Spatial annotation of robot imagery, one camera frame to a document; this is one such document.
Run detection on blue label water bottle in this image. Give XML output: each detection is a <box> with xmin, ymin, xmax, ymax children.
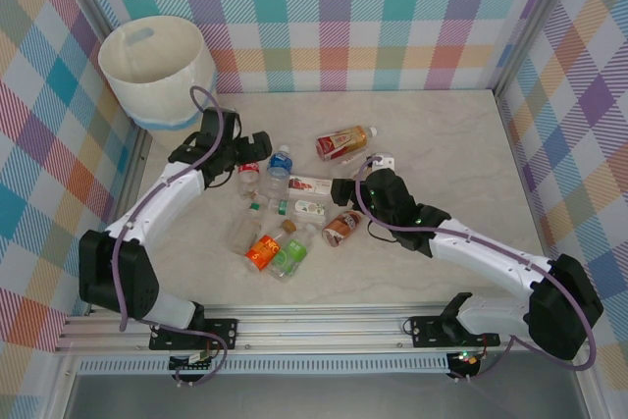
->
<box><xmin>264</xmin><ymin>143</ymin><xmax>293</xmax><ymax>197</ymax></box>

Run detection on red label cola bottle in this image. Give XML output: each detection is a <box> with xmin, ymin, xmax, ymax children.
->
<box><xmin>237</xmin><ymin>161</ymin><xmax>261</xmax><ymax>199</ymax></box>

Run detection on white bottle maroon label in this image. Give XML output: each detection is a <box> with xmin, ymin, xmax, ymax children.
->
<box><xmin>287</xmin><ymin>174</ymin><xmax>335</xmax><ymax>197</ymax></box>

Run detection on brown chocolate milk bottle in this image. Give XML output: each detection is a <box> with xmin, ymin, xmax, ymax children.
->
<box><xmin>321</xmin><ymin>210</ymin><xmax>364</xmax><ymax>248</ymax></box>

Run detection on white bottle green print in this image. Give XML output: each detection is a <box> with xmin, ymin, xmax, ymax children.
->
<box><xmin>277</xmin><ymin>197</ymin><xmax>329</xmax><ymax>219</ymax></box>

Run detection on red tan label tea bottle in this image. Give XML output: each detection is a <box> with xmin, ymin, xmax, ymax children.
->
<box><xmin>315</xmin><ymin>124</ymin><xmax>379</xmax><ymax>163</ymax></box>

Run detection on clear bottle green white cap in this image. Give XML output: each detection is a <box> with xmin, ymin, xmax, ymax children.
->
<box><xmin>226</xmin><ymin>195</ymin><xmax>270</xmax><ymax>253</ymax></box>

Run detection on white trash bin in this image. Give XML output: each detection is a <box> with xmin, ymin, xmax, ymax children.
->
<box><xmin>97</xmin><ymin>16</ymin><xmax>220</xmax><ymax>129</ymax></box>

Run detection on clear bottle bright green label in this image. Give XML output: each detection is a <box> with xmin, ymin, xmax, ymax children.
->
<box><xmin>268</xmin><ymin>223</ymin><xmax>319</xmax><ymax>284</ymax></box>

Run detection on orange NFC juice bottle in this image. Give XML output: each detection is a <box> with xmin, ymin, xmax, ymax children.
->
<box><xmin>243</xmin><ymin>219</ymin><xmax>298</xmax><ymax>273</ymax></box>

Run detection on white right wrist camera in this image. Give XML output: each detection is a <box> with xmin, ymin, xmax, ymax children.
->
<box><xmin>368</xmin><ymin>152</ymin><xmax>396</xmax><ymax>171</ymax></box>

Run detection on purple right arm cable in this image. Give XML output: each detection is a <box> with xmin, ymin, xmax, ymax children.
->
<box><xmin>355</xmin><ymin>156</ymin><xmax>599</xmax><ymax>381</ymax></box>

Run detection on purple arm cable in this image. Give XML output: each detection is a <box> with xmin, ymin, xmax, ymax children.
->
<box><xmin>111</xmin><ymin>85</ymin><xmax>232</xmax><ymax>389</ymax></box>
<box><xmin>355</xmin><ymin>156</ymin><xmax>599</xmax><ymax>381</ymax></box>

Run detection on aluminium side rail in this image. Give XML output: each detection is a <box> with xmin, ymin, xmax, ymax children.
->
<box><xmin>87</xmin><ymin>131</ymin><xmax>151</xmax><ymax>317</ymax></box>

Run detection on aluminium mounting rail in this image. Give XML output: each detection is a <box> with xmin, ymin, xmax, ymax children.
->
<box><xmin>53</xmin><ymin>300</ymin><xmax>595</xmax><ymax>354</ymax></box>

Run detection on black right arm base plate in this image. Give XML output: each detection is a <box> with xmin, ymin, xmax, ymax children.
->
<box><xmin>409</xmin><ymin>315</ymin><xmax>501</xmax><ymax>349</ymax></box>

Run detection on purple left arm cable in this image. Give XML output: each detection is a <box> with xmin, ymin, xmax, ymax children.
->
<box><xmin>111</xmin><ymin>85</ymin><xmax>232</xmax><ymax>389</ymax></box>

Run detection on white slotted cable duct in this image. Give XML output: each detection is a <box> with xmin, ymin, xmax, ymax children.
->
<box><xmin>78</xmin><ymin>357</ymin><xmax>452</xmax><ymax>376</ymax></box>

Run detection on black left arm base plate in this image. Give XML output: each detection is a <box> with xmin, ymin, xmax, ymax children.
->
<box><xmin>149</xmin><ymin>318</ymin><xmax>239</xmax><ymax>351</ymax></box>

